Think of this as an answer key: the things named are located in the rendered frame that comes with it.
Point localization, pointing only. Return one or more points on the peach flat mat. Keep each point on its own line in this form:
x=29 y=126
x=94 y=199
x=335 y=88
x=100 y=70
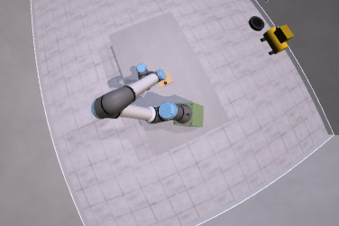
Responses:
x=168 y=79

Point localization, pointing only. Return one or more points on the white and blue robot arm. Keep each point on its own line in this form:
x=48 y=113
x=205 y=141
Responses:
x=114 y=104

